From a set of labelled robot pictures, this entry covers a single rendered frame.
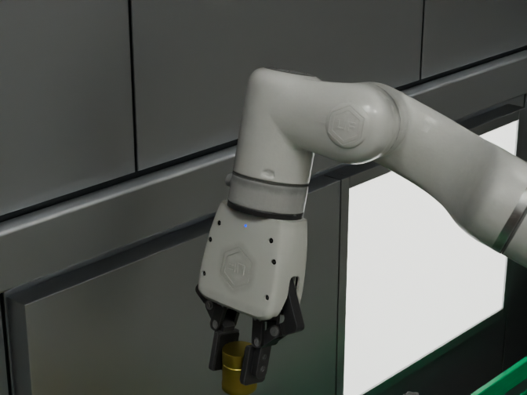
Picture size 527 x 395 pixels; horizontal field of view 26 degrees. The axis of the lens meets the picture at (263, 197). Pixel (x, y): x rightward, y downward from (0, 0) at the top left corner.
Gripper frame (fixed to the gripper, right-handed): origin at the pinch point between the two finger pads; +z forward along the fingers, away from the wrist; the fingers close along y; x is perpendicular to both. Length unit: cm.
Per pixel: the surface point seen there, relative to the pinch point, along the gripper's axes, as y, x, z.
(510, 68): -11, 64, -31
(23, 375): -13.2, -15.7, 4.4
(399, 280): -11.2, 45.3, -1.0
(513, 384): -2, 67, 14
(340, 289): -11.2, 31.8, -1.0
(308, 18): -14.3, 19.6, -33.7
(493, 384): -2, 61, 13
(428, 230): -11, 50, -8
